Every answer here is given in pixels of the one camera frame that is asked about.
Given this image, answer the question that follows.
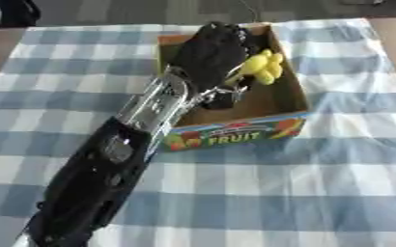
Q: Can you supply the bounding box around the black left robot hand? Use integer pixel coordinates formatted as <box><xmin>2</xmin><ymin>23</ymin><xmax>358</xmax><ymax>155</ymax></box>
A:
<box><xmin>169</xmin><ymin>20</ymin><xmax>263</xmax><ymax>110</ymax></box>

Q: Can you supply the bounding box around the yellow toy fruit bunch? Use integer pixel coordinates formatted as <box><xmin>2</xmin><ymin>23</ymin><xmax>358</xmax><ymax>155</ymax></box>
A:
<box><xmin>223</xmin><ymin>48</ymin><xmax>286</xmax><ymax>87</ymax></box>

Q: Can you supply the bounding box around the printed cardboard box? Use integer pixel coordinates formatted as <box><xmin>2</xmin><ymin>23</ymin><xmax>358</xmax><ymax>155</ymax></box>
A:
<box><xmin>156</xmin><ymin>22</ymin><xmax>313</xmax><ymax>152</ymax></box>

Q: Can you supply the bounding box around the dark chair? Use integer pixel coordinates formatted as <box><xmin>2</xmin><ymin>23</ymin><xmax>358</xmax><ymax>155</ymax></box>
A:
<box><xmin>0</xmin><ymin>0</ymin><xmax>42</xmax><ymax>29</ymax></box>

